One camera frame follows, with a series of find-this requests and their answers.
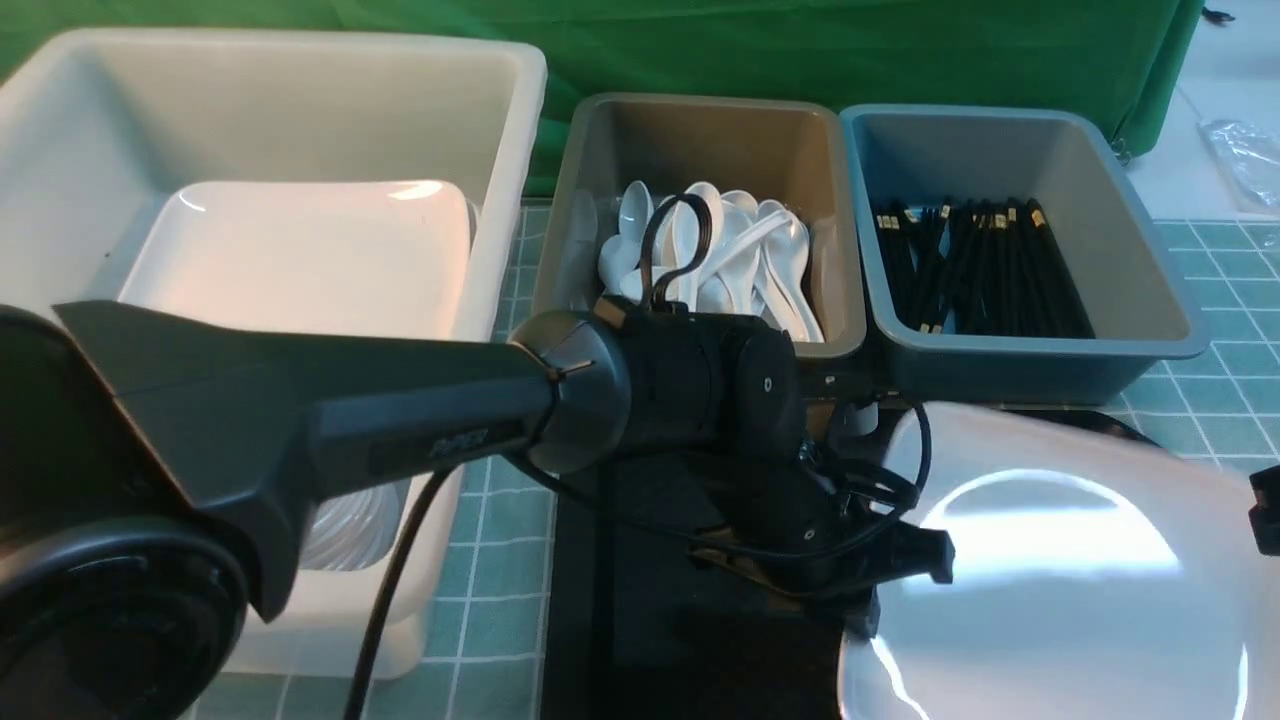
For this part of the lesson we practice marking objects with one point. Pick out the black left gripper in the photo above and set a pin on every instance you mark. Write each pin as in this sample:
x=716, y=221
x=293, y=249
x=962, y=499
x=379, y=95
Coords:
x=817, y=530

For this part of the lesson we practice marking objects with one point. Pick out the large white square plate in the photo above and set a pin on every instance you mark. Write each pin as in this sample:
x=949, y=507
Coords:
x=1095, y=577

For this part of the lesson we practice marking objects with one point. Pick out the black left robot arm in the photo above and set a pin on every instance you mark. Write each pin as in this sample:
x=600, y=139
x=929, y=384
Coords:
x=161, y=475

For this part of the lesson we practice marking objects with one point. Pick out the black plastic serving tray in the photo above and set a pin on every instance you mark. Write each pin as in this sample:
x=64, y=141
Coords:
x=635, y=631

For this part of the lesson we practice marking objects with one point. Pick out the pile of white spoons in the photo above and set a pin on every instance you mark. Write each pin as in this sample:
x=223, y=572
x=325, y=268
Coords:
x=713, y=252

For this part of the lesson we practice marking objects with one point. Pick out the pile of black chopsticks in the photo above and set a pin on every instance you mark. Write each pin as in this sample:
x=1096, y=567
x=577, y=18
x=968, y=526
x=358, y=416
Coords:
x=988, y=268

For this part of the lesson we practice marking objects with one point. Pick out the green checkered tablecloth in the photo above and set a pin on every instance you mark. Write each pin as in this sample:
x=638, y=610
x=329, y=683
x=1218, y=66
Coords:
x=484, y=642

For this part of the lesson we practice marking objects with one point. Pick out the brown plastic spoon bin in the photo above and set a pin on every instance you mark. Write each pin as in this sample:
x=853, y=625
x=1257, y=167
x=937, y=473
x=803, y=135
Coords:
x=792, y=152

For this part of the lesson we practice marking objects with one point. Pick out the stack of small white bowls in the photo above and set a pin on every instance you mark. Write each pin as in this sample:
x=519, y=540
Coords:
x=352, y=532

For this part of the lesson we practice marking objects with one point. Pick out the blue plastic chopstick bin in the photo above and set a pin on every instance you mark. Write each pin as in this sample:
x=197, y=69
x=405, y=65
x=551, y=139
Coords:
x=1141, y=309

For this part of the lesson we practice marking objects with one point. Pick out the stack of white square plates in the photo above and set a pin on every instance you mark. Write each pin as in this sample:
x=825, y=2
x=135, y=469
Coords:
x=379, y=259

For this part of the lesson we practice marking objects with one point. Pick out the black object at right edge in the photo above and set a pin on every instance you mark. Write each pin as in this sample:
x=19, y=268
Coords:
x=1264, y=514

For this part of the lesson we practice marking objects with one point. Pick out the green backdrop cloth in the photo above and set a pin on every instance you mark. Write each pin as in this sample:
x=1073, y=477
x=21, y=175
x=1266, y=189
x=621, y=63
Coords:
x=1112, y=62

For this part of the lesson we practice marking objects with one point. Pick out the clear plastic bag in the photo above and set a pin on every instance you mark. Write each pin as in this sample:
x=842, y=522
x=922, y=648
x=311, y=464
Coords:
x=1248, y=159

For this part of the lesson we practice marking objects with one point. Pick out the large white plastic tub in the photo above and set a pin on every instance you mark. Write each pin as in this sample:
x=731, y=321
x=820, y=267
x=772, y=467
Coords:
x=102, y=126

